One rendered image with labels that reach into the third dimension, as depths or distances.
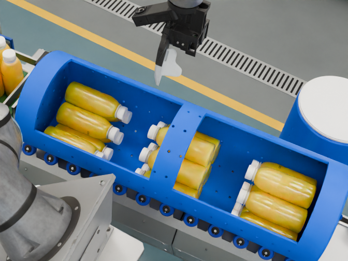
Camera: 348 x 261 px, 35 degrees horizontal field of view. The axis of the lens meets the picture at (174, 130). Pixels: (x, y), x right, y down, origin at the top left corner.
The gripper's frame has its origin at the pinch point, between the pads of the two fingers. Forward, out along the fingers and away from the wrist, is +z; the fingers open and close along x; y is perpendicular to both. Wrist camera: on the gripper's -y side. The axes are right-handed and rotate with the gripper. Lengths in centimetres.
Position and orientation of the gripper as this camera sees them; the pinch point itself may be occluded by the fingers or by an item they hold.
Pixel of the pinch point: (167, 63)
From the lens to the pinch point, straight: 129.0
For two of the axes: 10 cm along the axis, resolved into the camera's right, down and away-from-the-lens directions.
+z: -0.9, 6.2, 7.8
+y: 9.2, 3.6, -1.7
